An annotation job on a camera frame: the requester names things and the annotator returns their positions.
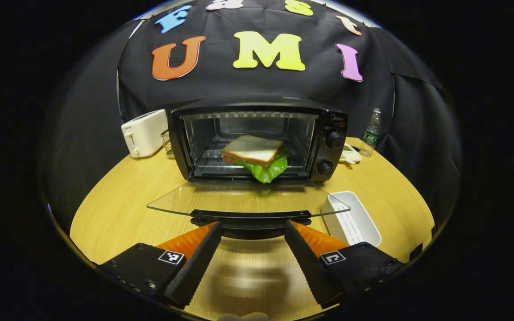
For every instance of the white toaster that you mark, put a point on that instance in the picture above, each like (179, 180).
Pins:
(145, 133)

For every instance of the white divided dish with grains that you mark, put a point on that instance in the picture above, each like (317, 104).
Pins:
(350, 155)

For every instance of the white rectangular plastic tray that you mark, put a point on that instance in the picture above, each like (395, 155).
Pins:
(350, 223)

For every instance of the lettuce sandwich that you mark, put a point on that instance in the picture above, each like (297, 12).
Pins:
(252, 149)

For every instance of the clear plastic water bottle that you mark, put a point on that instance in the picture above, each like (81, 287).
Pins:
(370, 136)

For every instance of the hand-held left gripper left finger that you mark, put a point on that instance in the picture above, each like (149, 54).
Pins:
(199, 263)

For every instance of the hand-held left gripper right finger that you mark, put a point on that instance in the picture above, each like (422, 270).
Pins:
(308, 263)

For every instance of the black electric oven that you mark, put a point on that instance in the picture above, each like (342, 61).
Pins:
(328, 154)

